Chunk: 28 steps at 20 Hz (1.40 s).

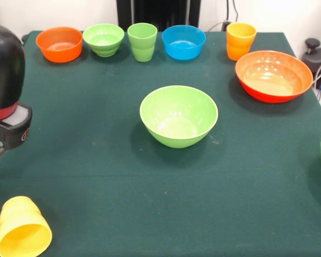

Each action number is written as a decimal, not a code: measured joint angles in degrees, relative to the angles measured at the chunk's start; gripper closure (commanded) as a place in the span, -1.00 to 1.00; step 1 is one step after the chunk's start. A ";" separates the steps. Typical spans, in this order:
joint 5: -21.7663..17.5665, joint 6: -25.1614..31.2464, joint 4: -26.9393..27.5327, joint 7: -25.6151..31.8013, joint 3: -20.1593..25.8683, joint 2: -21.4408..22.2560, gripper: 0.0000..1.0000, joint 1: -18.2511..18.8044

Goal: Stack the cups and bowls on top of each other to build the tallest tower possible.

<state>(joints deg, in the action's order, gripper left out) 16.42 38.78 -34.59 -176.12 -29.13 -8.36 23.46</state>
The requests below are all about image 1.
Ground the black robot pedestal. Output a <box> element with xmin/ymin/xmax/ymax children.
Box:
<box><xmin>116</xmin><ymin>0</ymin><xmax>201</xmax><ymax>32</ymax></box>

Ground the dark green table cloth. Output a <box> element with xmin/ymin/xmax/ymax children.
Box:
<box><xmin>0</xmin><ymin>31</ymin><xmax>321</xmax><ymax>257</ymax></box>

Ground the green plastic cup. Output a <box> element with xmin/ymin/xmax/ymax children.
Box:
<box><xmin>127</xmin><ymin>22</ymin><xmax>158</xmax><ymax>63</ymax></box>

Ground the thin black cable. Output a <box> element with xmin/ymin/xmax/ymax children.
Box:
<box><xmin>231</xmin><ymin>0</ymin><xmax>240</xmax><ymax>24</ymax></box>

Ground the small green plastic bowl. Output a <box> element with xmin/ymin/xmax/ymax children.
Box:
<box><xmin>82</xmin><ymin>23</ymin><xmax>125</xmax><ymax>57</ymax></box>

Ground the small orange plastic bowl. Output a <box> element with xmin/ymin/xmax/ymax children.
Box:
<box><xmin>35</xmin><ymin>26</ymin><xmax>84</xmax><ymax>63</ymax></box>

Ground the blue plastic bowl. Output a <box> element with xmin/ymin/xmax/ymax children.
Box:
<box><xmin>161</xmin><ymin>25</ymin><xmax>207</xmax><ymax>61</ymax></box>

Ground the black knobbed equipment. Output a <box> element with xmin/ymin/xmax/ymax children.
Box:
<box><xmin>302</xmin><ymin>38</ymin><xmax>321</xmax><ymax>90</ymax></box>

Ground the yellow plastic cup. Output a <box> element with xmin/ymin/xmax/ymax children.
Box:
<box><xmin>0</xmin><ymin>195</ymin><xmax>53</xmax><ymax>257</ymax></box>
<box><xmin>226</xmin><ymin>22</ymin><xmax>257</xmax><ymax>62</ymax></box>

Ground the large orange plastic bowl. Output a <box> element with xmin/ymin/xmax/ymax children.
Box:
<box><xmin>235</xmin><ymin>50</ymin><xmax>314</xmax><ymax>104</ymax></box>

